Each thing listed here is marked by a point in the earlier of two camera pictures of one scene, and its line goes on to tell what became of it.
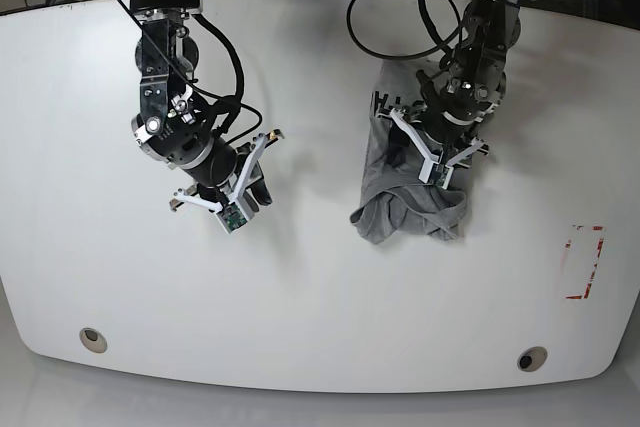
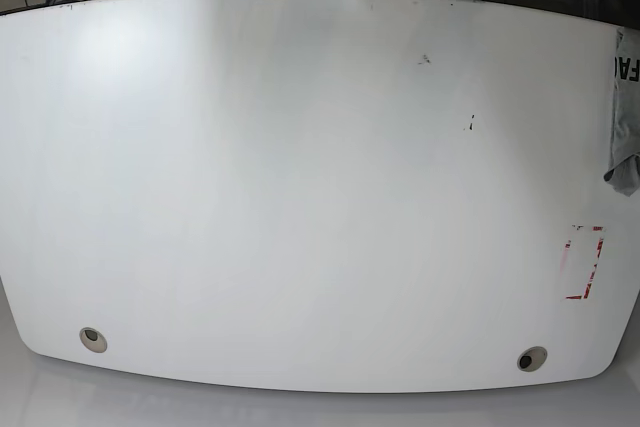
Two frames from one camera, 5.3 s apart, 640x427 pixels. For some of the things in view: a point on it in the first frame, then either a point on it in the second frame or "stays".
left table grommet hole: (93, 340) stays
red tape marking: (600, 242) stays
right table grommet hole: (532, 359) stays
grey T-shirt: (394, 200) → (623, 169)
